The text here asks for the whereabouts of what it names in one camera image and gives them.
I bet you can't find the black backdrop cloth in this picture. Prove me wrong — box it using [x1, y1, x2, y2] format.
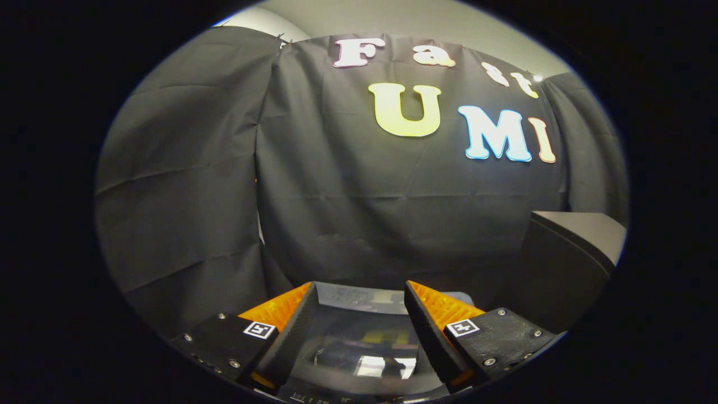
[94, 25, 629, 337]

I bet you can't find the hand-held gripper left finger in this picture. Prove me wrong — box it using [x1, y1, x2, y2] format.
[171, 282, 319, 392]

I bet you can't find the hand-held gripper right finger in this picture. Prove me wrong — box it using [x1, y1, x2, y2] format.
[403, 279, 557, 394]

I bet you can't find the beige cabinet with dark top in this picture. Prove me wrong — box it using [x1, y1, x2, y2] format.
[494, 211, 627, 334]

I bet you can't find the grey top-load washing machine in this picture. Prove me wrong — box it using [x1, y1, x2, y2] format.
[278, 281, 477, 404]

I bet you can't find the dark glass washing machine lid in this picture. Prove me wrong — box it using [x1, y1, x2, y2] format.
[292, 303, 444, 394]

